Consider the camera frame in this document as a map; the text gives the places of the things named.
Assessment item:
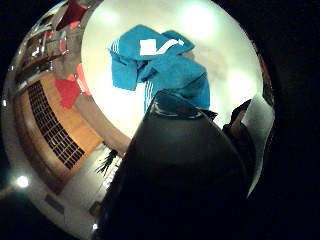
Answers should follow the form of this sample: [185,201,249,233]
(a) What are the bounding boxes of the blue white-striped garment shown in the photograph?
[108,24,212,113]

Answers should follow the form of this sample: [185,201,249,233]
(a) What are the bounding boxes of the green potted plant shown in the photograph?
[94,148,119,177]

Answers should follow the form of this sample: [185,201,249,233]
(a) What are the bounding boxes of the grey wall vent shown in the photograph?
[44,193,65,215]

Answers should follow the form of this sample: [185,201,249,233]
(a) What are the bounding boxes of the red chair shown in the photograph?
[54,78,83,111]
[55,0,89,32]
[73,63,92,97]

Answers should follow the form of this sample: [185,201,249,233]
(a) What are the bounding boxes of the round ceiling lamp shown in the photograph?
[16,175,31,189]

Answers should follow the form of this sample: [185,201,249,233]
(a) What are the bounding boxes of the dark lattice wall panel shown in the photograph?
[26,80,86,171]

